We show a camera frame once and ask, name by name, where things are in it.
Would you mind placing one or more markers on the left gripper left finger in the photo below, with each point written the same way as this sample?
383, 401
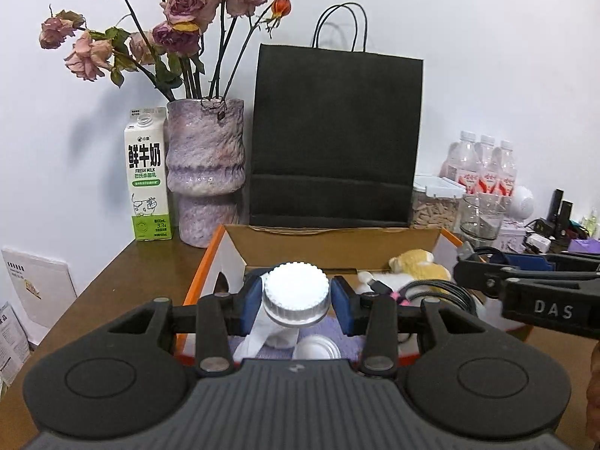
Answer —
204, 329

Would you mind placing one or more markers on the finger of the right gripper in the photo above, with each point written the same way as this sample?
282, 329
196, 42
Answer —
490, 278
483, 259

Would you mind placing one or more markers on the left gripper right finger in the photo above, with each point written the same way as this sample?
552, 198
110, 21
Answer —
377, 316

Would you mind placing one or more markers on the white lidded plastic jar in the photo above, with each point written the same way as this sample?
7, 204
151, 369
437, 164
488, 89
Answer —
296, 294

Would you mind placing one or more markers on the white floral tin box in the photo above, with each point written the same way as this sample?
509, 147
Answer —
510, 238

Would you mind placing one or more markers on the small white mouse toy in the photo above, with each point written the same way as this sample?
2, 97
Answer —
384, 283

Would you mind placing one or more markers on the purple towel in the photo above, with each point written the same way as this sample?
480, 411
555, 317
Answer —
350, 347

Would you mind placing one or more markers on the empty clear glass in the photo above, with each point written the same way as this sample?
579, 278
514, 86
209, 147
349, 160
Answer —
480, 218

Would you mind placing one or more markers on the red orange cardboard box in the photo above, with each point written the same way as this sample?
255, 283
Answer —
238, 249

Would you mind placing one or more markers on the yellow white plush toy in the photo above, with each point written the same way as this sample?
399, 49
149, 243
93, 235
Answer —
420, 265

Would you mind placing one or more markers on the white round speaker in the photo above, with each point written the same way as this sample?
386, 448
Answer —
522, 204

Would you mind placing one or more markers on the small white round lid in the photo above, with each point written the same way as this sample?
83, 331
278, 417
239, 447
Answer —
316, 347

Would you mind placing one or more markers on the clear container with pellets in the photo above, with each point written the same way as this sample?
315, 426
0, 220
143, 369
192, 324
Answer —
435, 202

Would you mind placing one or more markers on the middle water bottle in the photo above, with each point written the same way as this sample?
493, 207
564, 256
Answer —
487, 172

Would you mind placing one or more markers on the water bottle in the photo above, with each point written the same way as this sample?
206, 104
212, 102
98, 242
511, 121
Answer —
487, 172
462, 162
506, 170

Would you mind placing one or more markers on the right water bottle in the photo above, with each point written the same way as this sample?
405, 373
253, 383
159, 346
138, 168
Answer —
506, 170

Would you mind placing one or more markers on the left water bottle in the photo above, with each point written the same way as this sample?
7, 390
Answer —
462, 162

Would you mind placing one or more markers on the purple ceramic vase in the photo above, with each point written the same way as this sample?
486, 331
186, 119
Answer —
205, 165

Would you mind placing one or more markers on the black paper shopping bag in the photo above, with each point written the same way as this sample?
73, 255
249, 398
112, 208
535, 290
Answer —
334, 138

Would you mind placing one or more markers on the white green milk carton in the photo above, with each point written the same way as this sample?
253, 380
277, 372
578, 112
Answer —
145, 159

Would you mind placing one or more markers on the blue white leaflets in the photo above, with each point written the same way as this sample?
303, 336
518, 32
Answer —
14, 345

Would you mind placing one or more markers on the dried pink rose bouquet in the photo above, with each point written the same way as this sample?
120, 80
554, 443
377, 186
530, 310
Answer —
184, 51

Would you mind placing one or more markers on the white charger with cables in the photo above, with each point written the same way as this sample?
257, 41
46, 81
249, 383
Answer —
543, 236

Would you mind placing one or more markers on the white booklet against wall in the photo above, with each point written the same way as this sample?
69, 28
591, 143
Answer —
44, 288

